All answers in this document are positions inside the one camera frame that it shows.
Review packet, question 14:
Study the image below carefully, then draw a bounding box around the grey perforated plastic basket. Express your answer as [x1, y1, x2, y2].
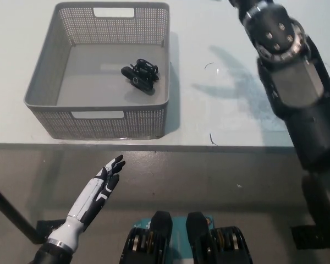
[24, 2, 171, 140]

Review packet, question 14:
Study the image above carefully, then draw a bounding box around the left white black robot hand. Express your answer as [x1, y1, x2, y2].
[67, 154, 127, 226]

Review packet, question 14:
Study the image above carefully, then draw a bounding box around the black webcam with cable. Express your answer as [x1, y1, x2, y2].
[120, 58, 160, 95]

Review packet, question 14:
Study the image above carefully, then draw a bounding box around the black table leg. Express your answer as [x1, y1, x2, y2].
[0, 180, 41, 245]

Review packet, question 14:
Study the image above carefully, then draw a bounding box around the black floor foot plate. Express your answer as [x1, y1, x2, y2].
[37, 219, 69, 245]
[290, 225, 321, 250]

